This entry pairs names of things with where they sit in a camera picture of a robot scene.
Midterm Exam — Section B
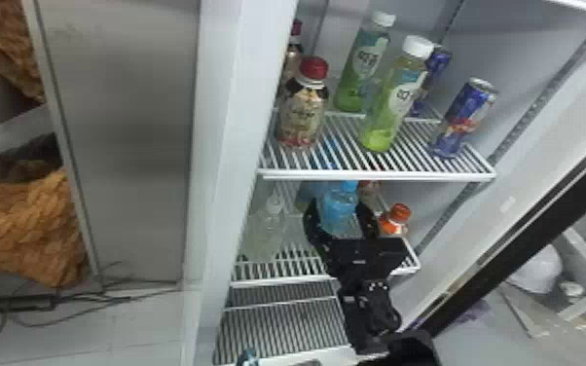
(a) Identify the white fridge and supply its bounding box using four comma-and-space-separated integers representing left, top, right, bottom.
20, 0, 586, 366

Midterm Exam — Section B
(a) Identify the fridge door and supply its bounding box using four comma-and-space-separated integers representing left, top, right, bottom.
392, 122, 586, 366

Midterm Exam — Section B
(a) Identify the blue can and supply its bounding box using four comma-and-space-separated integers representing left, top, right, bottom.
428, 77, 498, 160
409, 46, 454, 119

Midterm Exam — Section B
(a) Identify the clear bottle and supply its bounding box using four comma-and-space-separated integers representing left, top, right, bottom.
245, 195, 288, 263

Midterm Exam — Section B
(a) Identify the brown cloth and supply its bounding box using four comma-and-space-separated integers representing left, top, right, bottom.
0, 0, 47, 103
0, 133, 89, 288

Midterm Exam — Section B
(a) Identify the blue bottle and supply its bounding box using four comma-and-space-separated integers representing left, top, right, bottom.
318, 180, 360, 239

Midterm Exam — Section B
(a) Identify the beige bottle with red cap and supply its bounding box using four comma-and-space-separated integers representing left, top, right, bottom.
275, 55, 331, 151

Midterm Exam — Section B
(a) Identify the green bottle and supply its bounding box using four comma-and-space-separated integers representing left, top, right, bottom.
332, 11, 397, 115
358, 34, 435, 154

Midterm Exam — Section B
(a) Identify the black cable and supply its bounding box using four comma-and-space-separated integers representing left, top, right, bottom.
0, 263, 179, 359

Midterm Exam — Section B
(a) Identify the brown bottle with red cap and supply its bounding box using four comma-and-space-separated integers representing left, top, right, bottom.
280, 18, 306, 93

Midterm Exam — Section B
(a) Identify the orange bottle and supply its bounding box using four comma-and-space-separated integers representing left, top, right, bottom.
377, 201, 413, 238

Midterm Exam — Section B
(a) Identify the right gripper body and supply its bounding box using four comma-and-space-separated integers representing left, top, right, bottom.
318, 236, 413, 283

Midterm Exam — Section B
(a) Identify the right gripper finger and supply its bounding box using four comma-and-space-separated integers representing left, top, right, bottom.
302, 198, 334, 247
353, 201, 383, 241

